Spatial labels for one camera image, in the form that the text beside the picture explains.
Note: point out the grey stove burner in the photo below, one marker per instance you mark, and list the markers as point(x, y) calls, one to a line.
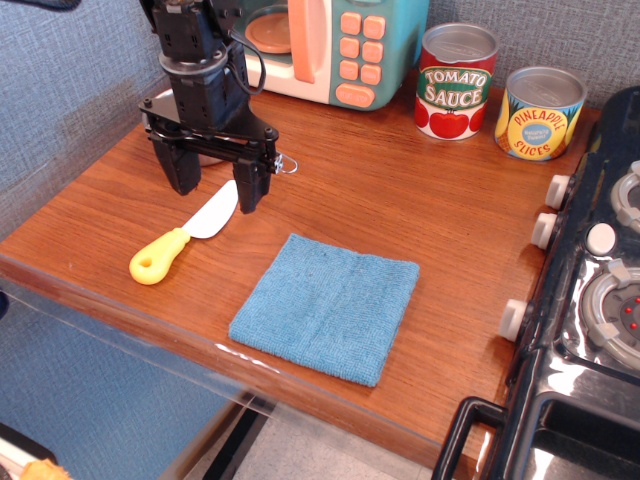
point(626, 214)
point(610, 312)

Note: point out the teal toy microwave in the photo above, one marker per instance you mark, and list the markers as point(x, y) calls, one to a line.
point(350, 54)

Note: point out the small steel saucepan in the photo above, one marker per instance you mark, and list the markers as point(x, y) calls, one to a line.
point(284, 163)

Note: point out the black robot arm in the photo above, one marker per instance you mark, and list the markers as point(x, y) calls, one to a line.
point(191, 24)

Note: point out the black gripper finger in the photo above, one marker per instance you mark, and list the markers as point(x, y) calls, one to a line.
point(252, 179)
point(180, 164)

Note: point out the grey stove burner front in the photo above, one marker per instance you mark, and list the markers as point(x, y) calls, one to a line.
point(610, 312)

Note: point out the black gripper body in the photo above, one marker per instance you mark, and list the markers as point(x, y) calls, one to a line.
point(211, 106)

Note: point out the white stove knob middle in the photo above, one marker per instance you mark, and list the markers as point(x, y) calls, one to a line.
point(543, 229)

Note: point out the black toy stove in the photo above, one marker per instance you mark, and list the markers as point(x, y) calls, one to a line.
point(573, 410)

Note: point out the white stove knob lower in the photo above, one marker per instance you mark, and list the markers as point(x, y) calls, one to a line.
point(512, 318)

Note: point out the blue folded cloth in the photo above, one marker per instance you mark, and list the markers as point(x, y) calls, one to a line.
point(328, 309)

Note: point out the grey stove burner rear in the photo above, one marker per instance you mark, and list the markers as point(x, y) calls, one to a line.
point(626, 214)

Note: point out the orange fuzzy object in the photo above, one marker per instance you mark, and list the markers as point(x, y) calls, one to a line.
point(44, 470)

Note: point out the white round stove button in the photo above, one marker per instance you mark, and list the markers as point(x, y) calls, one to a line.
point(600, 239)

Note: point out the pineapple slices can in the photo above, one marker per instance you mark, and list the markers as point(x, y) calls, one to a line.
point(539, 112)

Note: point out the tomato sauce can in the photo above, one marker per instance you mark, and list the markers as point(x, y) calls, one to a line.
point(454, 78)

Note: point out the white stove knob upper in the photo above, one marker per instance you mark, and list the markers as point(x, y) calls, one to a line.
point(556, 191)

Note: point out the black oven door handle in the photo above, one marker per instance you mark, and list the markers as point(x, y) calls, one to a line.
point(472, 410)

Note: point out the white stove knob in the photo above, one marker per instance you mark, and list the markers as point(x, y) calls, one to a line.
point(556, 191)
point(512, 318)
point(543, 229)

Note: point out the yellow handled toy knife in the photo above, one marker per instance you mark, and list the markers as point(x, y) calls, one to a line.
point(151, 264)

